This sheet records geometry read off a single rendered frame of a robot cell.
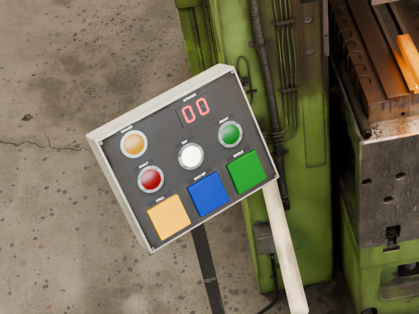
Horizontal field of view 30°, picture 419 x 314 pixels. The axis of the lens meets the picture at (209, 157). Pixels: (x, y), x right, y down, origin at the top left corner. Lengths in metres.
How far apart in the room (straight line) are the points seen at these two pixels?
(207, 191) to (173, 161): 0.10
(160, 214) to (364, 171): 0.56
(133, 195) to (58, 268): 1.33
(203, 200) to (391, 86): 0.54
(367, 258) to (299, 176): 0.30
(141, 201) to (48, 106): 1.91
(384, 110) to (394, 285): 0.79
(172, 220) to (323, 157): 0.67
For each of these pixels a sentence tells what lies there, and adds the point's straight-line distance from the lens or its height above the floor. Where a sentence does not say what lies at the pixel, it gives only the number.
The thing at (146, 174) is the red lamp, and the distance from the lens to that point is 1.63.
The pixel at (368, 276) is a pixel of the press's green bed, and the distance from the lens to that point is 2.38.
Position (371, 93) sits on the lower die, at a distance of 1.91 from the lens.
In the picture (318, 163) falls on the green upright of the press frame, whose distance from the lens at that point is 2.22.
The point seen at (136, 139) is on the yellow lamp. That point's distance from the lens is 1.61.
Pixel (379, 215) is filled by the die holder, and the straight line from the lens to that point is 2.12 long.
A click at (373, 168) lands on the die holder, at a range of 1.96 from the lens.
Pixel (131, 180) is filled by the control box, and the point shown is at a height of 1.10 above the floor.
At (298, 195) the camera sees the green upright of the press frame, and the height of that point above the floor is 0.50.
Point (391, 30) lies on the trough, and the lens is 2.07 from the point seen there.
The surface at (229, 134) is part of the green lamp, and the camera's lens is 1.68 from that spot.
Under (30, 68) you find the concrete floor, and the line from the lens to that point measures 3.74.
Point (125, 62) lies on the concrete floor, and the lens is 3.60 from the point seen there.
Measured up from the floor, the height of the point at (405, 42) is 1.04.
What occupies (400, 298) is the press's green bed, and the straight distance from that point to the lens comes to 2.53.
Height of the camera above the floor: 2.32
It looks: 48 degrees down
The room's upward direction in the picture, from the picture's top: 11 degrees counter-clockwise
